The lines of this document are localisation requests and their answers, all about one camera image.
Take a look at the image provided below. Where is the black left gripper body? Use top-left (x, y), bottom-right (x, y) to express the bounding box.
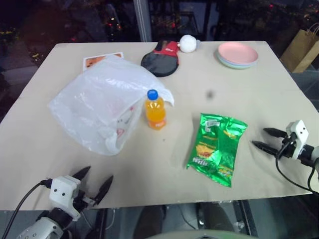
top-left (71, 187), bottom-right (99, 213)

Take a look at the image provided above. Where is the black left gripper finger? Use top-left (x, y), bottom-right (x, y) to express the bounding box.
top-left (71, 166), bottom-right (92, 179)
top-left (94, 175), bottom-right (115, 206)

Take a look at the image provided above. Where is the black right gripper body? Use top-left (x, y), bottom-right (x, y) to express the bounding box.
top-left (275, 131), bottom-right (299, 160)

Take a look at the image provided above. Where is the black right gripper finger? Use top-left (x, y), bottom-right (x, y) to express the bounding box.
top-left (251, 140), bottom-right (279, 157)
top-left (263, 127), bottom-right (288, 138)

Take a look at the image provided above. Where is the green chips bag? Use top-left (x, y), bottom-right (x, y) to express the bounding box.
top-left (186, 112), bottom-right (249, 188)

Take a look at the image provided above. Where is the translucent white plastic bag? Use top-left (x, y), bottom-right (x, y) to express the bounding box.
top-left (47, 55), bottom-right (176, 156)

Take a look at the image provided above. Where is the orange soda bottle blue cap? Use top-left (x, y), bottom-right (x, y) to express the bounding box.
top-left (145, 89), bottom-right (167, 130)

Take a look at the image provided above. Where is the dark brown rounded shape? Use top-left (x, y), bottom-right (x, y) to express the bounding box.
top-left (133, 205), bottom-right (168, 236)

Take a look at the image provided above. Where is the light green plastic plate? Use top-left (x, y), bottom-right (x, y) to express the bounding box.
top-left (218, 56), bottom-right (256, 70)

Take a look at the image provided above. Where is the light blue plastic plate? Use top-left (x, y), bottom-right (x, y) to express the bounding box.
top-left (216, 49), bottom-right (259, 67)

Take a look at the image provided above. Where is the brown paper bag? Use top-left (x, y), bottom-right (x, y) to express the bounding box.
top-left (280, 22), bottom-right (319, 74)

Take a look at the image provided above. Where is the pink plastic plate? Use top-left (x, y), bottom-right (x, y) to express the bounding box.
top-left (218, 41), bottom-right (259, 63)

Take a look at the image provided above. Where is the white orange phone box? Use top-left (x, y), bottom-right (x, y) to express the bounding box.
top-left (82, 51), bottom-right (125, 73)

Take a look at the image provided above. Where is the white fluffy ball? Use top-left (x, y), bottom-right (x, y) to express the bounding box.
top-left (179, 34), bottom-right (198, 54)

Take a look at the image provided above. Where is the black red paddle case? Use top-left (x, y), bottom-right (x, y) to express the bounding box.
top-left (140, 40), bottom-right (181, 78)

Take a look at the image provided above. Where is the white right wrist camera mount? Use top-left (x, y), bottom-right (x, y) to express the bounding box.
top-left (285, 119), bottom-right (310, 160)

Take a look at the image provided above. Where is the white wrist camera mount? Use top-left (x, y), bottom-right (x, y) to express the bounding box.
top-left (285, 119), bottom-right (310, 160)
top-left (48, 175), bottom-right (82, 221)

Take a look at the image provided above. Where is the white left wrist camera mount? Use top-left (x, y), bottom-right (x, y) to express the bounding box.
top-left (48, 175), bottom-right (82, 221)

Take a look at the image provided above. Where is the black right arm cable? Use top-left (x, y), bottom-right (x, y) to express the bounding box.
top-left (275, 143), bottom-right (319, 194)

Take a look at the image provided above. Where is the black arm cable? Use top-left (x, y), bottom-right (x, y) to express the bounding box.
top-left (275, 143), bottom-right (319, 194)
top-left (6, 179), bottom-right (53, 229)

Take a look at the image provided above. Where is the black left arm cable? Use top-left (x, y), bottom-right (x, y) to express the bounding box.
top-left (6, 179), bottom-right (53, 229)

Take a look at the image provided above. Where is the grey metal window post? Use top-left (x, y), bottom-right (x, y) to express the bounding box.
top-left (133, 0), bottom-right (153, 42)

